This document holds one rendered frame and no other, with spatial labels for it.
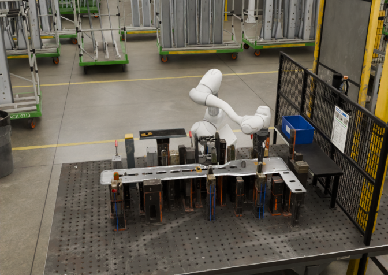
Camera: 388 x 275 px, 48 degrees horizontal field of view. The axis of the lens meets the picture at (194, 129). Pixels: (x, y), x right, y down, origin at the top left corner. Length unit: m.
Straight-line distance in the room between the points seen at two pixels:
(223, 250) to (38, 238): 2.06
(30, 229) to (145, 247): 1.83
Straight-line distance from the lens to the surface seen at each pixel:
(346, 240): 3.19
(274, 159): 3.41
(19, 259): 4.24
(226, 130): 4.03
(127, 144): 3.40
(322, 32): 6.00
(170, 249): 2.94
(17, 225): 4.66
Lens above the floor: 2.55
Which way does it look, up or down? 24 degrees down
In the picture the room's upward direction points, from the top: straight up
